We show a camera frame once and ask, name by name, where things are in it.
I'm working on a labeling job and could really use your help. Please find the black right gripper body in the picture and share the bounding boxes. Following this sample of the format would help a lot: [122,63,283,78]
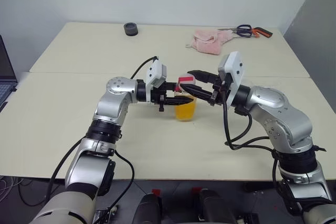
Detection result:
[208,72,231,107]

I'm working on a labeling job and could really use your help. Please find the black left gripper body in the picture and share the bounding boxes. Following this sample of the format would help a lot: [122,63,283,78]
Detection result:
[150,82,176,113]

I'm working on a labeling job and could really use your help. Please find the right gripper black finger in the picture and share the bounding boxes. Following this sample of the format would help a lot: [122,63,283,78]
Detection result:
[188,69,219,83]
[181,83,214,102]

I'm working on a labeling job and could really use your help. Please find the orange juice bottle red-white cap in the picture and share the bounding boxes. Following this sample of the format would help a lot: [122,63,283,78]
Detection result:
[174,71,198,123]

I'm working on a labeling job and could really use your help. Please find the pink cloth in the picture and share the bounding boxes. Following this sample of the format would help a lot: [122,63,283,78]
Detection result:
[185,28,235,57]

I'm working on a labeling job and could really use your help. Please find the black round cap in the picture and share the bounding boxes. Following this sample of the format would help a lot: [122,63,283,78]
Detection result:
[123,22,139,37]

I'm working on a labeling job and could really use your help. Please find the orange black hand tool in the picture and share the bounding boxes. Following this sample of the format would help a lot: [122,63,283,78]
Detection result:
[251,26,274,39]

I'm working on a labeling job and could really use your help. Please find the dark rounded shape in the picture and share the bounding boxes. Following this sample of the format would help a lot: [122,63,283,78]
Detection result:
[198,190,238,224]
[132,193,164,224]

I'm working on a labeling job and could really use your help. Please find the black device with white knob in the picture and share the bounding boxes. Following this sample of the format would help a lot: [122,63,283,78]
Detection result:
[94,205,119,224]

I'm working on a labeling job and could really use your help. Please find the dark laptop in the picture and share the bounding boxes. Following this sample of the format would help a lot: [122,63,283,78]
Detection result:
[0,34,19,113]

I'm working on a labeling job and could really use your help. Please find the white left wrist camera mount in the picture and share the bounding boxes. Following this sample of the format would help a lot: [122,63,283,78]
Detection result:
[145,59,169,103]

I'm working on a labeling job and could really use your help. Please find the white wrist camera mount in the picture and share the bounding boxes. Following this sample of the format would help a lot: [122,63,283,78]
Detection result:
[145,59,169,103]
[217,51,246,107]

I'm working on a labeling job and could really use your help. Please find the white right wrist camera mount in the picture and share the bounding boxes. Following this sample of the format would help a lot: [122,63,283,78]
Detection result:
[217,51,246,107]

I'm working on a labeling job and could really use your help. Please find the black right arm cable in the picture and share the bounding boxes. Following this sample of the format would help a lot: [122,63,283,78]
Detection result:
[221,98,287,204]

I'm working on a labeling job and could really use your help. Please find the black handled scissors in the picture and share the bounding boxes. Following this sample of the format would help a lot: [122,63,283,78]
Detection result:
[217,24,253,37]

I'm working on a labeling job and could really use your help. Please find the black floor cable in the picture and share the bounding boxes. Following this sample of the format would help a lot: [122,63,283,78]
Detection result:
[17,178,55,207]

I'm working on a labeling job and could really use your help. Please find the white floor cables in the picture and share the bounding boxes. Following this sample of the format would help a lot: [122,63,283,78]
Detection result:
[0,174,17,201]

